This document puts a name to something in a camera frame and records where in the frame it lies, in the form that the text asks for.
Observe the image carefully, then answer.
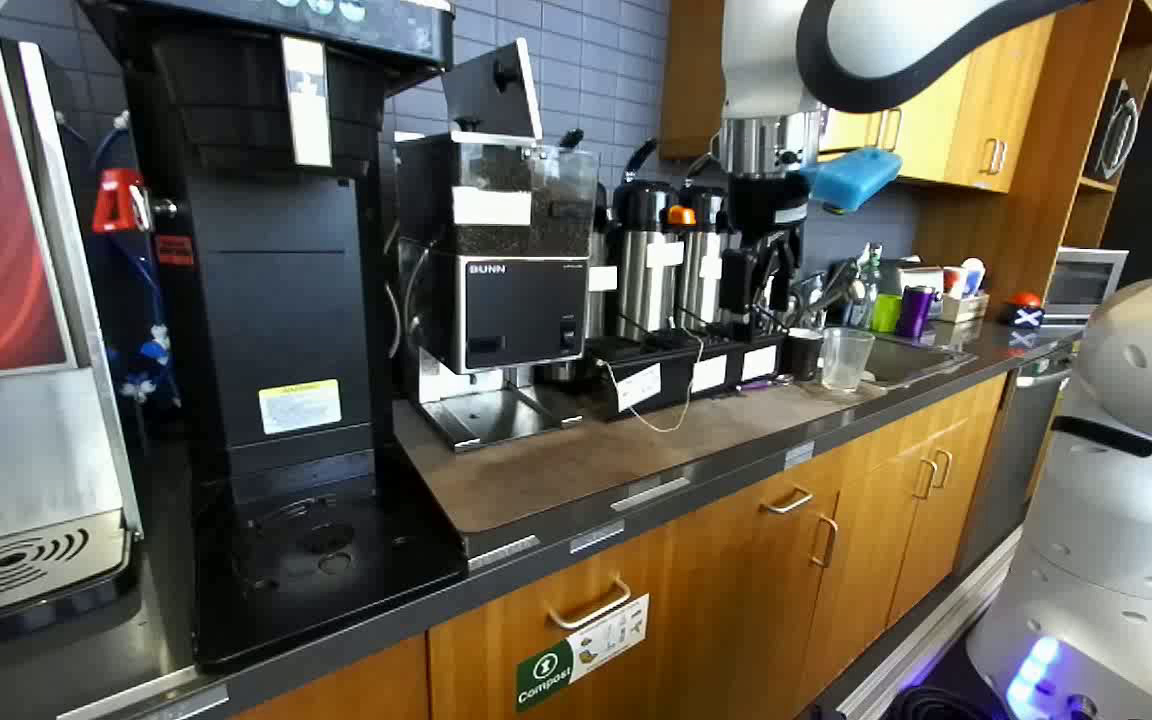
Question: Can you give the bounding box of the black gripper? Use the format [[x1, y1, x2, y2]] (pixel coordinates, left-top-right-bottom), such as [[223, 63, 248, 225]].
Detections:
[[725, 169, 816, 325]]

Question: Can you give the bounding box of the black coffee grinder with hopper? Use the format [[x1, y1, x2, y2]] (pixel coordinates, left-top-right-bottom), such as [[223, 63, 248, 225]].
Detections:
[[392, 124, 602, 457]]

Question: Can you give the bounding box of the steel grinder hopper lid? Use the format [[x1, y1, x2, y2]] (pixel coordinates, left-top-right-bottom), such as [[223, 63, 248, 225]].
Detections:
[[434, 37, 548, 145]]

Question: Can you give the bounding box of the large black coffee brewer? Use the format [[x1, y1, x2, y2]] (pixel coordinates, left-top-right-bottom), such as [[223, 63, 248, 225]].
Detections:
[[77, 0, 470, 673]]

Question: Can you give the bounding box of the steel airpot orange button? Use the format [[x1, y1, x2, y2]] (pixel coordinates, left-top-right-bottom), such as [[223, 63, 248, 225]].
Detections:
[[671, 184, 737, 333]]

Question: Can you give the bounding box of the black cup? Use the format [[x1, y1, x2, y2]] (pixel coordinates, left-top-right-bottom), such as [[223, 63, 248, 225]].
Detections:
[[776, 325, 828, 384]]

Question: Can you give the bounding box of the clear bottle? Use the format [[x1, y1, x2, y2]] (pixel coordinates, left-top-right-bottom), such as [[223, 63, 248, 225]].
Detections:
[[853, 239, 887, 333]]

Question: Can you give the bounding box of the clear plastic cup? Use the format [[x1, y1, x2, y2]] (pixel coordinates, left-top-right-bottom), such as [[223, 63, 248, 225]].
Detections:
[[816, 325, 880, 401]]

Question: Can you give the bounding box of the black airpot rack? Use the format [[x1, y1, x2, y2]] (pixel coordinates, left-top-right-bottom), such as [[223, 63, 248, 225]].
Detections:
[[584, 330, 789, 419]]

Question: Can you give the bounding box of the steel airpot black top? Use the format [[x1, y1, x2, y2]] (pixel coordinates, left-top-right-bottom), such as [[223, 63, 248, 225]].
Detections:
[[610, 177, 686, 339]]

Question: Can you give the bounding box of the green cup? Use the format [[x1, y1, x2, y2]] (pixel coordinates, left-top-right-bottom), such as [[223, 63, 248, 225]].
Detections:
[[869, 293, 902, 339]]

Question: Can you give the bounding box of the purple cup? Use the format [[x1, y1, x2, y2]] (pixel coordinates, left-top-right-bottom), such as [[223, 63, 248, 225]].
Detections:
[[897, 285, 941, 343]]

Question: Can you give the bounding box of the white condiment container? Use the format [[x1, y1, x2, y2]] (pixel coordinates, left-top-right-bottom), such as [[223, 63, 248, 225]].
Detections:
[[931, 257, 991, 330]]

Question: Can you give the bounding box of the red round object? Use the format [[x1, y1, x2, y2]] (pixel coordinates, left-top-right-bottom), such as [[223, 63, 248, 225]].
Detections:
[[1005, 288, 1048, 333]]

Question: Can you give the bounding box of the wooden base cabinet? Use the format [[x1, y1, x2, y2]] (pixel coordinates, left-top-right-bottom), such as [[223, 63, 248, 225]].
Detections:
[[231, 371, 1013, 720]]

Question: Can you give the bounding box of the stainless dishwasher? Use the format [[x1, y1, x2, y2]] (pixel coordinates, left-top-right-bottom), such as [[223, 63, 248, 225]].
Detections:
[[956, 350, 1075, 572]]

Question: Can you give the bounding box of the silver small microwave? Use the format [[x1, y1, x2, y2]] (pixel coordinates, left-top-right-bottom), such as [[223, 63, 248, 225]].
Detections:
[[1040, 245, 1133, 325]]

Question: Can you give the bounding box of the black round shelf item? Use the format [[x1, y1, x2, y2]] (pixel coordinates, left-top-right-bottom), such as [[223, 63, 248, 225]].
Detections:
[[1082, 76, 1149, 189]]

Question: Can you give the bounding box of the green white cabinet sticker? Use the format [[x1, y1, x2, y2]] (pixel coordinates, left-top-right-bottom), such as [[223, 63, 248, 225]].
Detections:
[[510, 593, 650, 713]]

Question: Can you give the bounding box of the wooden open shelf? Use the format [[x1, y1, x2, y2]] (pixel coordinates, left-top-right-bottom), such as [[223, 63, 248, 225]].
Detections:
[[1060, 0, 1152, 257]]

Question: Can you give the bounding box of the white red hot-water dispenser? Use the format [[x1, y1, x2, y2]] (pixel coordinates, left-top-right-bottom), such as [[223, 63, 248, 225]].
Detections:
[[0, 23, 149, 634]]

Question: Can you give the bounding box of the wooden wall cabinet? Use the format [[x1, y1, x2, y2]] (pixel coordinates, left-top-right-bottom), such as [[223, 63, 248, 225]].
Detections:
[[660, 0, 1140, 306]]

